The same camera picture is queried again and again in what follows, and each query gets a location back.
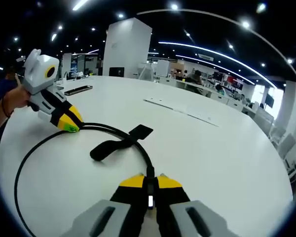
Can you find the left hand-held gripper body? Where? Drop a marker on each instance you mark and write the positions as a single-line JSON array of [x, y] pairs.
[[38, 74]]

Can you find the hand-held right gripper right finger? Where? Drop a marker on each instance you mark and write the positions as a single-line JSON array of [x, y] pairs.
[[195, 217]]

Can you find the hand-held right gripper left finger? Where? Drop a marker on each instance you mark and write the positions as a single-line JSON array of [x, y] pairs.
[[101, 217]]

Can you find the person's left hand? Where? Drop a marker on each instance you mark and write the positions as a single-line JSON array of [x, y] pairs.
[[17, 97]]

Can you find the black smartphone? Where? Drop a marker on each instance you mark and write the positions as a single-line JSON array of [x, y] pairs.
[[78, 90]]

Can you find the black wristband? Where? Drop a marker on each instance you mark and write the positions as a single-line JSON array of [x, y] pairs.
[[5, 108]]

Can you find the black box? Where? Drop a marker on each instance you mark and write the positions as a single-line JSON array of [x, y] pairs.
[[116, 71]]

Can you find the white square pillar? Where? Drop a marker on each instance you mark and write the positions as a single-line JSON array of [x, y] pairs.
[[128, 47]]

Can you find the white office cabinet row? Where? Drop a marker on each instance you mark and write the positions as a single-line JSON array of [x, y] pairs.
[[212, 95]]

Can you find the black wall screen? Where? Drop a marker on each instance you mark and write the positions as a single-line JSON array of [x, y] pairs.
[[269, 100]]

